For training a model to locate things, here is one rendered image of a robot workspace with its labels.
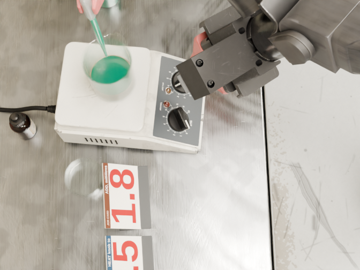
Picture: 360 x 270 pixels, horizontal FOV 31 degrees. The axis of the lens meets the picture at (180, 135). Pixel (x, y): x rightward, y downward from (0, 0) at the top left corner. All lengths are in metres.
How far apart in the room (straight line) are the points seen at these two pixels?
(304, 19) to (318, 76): 0.38
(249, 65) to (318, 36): 0.13
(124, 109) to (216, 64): 0.21
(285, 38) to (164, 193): 0.38
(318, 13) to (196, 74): 0.15
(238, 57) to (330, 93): 0.30
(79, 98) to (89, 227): 0.18
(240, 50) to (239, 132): 0.26
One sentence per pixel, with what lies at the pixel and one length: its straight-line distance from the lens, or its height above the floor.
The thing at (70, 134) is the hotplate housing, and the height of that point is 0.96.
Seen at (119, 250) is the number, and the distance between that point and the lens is 0.90.
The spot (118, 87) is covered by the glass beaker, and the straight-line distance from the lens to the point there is 0.83.
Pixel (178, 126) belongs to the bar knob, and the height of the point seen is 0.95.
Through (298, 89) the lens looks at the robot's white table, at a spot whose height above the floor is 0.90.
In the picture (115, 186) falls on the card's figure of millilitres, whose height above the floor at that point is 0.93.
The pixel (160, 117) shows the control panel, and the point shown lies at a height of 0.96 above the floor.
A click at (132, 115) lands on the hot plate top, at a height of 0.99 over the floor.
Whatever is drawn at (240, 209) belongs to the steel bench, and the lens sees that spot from 0.93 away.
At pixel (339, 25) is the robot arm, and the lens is 0.62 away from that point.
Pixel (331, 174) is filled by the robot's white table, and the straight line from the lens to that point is 0.96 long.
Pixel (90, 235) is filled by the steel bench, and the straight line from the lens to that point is 0.94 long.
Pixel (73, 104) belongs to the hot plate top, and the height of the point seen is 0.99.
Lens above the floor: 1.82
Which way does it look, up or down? 75 degrees down
